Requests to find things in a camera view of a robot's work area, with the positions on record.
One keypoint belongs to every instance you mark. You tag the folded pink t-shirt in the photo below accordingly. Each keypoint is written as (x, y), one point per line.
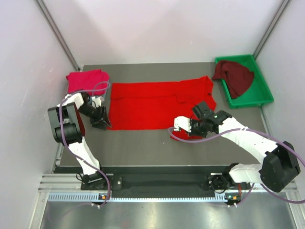
(88, 80)

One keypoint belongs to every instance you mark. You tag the dark red t-shirt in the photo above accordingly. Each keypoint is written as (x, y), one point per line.
(237, 77)

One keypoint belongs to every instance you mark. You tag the folded grey-blue t-shirt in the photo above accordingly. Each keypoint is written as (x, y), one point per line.
(104, 94)

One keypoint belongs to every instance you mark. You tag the corner aluminium post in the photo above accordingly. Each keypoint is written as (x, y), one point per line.
(55, 30)
(271, 27)

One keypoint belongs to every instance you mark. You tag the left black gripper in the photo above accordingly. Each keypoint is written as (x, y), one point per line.
(96, 122)

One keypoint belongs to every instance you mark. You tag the aluminium frame rail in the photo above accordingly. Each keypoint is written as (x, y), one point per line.
(69, 183)

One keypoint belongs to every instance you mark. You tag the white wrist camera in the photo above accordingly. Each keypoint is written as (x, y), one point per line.
(183, 123)
(97, 101)

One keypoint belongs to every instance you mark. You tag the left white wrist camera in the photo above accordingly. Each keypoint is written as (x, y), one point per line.
(97, 101)

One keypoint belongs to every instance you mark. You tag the right corner aluminium post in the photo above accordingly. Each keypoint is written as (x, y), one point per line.
(271, 27)

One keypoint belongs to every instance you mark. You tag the left corner aluminium post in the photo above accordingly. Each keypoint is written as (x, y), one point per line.
(55, 30)

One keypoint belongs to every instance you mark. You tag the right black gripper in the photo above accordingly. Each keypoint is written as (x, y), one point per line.
(193, 132)

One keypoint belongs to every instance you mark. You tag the green plastic bin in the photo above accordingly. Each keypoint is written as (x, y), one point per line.
(258, 93)

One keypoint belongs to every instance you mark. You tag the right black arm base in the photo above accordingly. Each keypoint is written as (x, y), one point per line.
(220, 183)

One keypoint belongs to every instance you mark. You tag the slotted cable duct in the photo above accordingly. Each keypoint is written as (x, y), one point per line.
(99, 197)

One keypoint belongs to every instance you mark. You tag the bright red t-shirt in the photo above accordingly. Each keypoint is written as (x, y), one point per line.
(153, 106)

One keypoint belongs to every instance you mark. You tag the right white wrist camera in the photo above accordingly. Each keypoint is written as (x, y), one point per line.
(183, 123)

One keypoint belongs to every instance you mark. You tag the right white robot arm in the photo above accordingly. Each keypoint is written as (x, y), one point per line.
(277, 165)

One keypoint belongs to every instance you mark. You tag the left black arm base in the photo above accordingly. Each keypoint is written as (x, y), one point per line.
(98, 182)

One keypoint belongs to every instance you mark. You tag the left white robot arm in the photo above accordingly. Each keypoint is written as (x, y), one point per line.
(68, 129)

